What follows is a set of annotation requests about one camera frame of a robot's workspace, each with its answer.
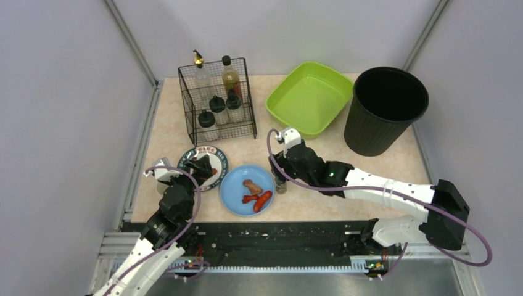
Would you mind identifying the green-rimmed white plate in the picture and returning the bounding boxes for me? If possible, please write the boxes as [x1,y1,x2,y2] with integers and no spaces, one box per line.
[177,146,229,192]

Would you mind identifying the small pepper grinder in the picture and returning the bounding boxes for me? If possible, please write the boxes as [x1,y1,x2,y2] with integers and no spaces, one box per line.
[274,176,287,194]

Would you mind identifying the blue plate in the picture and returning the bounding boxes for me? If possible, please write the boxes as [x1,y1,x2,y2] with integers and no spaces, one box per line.
[220,165,276,217]

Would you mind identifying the black-lid shaker jar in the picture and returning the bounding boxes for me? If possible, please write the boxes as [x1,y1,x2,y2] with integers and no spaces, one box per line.
[198,110,219,141]
[208,95,228,125]
[226,90,245,123]

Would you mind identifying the green plastic basin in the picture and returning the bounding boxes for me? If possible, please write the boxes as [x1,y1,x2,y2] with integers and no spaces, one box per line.
[265,61,353,139]

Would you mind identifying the black-lid shaker jar back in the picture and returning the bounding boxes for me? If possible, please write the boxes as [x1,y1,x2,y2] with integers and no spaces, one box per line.
[208,95,228,125]

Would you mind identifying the brown sauce bottle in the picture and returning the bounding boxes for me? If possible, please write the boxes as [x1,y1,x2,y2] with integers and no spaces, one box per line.
[221,55,243,100]

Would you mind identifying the clear gold-spout oil bottle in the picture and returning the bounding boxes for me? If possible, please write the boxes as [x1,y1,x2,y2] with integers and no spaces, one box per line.
[192,49,215,107]

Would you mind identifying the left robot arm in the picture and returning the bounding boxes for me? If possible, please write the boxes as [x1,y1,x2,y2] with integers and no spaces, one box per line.
[95,155,215,295]

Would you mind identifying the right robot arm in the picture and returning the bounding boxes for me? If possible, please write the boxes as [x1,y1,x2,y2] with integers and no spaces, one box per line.
[268,142,470,251]

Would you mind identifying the pink mug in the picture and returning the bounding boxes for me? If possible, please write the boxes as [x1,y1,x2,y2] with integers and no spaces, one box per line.
[156,182,169,195]

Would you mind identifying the red sausage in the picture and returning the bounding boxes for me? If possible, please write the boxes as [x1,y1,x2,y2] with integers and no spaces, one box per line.
[253,191,273,213]

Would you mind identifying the red pepper piece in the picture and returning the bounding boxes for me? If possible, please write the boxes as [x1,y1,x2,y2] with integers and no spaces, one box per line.
[242,195,259,204]

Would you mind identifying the brown meat piece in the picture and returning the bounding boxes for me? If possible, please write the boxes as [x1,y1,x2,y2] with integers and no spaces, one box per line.
[242,179,263,195]

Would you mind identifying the black trash bin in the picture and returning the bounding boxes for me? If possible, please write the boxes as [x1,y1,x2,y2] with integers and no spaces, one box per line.
[344,67,429,157]

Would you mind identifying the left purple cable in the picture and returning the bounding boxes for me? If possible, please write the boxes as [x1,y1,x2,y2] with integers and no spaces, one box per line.
[104,165,211,296]

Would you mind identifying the purple cable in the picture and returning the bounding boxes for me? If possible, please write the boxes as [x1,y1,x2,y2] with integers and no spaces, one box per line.
[104,165,211,296]
[266,128,493,281]

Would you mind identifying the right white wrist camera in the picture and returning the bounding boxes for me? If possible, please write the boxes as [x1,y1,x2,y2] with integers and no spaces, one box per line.
[275,127,302,155]

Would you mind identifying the black wire rack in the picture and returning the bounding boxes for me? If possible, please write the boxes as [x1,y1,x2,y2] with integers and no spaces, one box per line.
[178,56,258,146]

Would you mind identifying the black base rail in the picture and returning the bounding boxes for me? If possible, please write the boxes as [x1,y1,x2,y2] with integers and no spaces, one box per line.
[182,221,401,268]

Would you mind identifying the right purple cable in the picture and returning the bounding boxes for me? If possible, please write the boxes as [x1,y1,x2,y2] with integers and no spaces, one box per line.
[266,128,493,281]

